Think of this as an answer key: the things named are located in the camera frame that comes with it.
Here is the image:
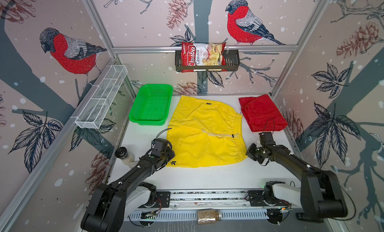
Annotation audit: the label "red shorts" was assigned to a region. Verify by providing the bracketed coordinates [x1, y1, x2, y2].
[239, 94, 288, 132]

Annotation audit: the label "yellow shorts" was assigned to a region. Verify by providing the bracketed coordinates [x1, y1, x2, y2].
[167, 96, 247, 168]

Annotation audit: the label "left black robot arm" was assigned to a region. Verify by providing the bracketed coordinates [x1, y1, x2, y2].
[81, 138, 175, 232]

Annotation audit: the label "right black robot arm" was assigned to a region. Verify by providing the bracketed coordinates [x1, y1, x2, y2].
[246, 132, 348, 220]

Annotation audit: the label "black-capped white bottle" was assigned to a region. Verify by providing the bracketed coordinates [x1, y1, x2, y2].
[115, 147, 137, 168]

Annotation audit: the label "green plastic basket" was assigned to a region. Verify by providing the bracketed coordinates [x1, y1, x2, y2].
[129, 84, 173, 126]

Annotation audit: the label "glass jar of grains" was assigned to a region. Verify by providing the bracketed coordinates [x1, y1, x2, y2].
[197, 210, 223, 225]

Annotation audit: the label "black remote device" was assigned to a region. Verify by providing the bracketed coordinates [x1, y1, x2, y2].
[296, 213, 324, 224]

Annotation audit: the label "red Chuba chips bag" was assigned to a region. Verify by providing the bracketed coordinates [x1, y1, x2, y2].
[181, 42, 226, 67]

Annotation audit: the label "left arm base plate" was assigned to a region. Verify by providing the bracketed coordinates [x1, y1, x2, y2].
[143, 192, 171, 209]

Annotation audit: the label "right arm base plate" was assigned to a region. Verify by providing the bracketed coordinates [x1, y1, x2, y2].
[246, 190, 291, 207]

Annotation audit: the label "white wire mesh basket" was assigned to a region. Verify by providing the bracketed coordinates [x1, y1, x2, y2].
[75, 65, 128, 129]

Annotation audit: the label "black wall shelf basket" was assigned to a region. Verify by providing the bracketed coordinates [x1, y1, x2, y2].
[175, 50, 240, 72]

